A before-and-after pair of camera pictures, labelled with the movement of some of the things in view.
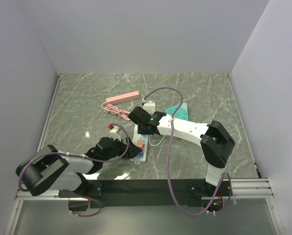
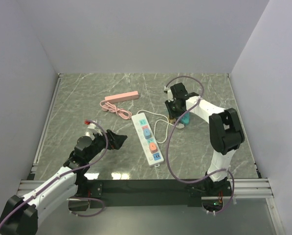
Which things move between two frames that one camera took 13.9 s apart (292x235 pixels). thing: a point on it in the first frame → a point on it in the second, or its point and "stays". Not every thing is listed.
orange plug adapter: (140, 143) → (153, 148)
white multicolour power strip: (141, 156) → (148, 143)
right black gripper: (140, 130) → (172, 114)
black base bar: (146, 193) stays
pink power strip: (123, 98) stays
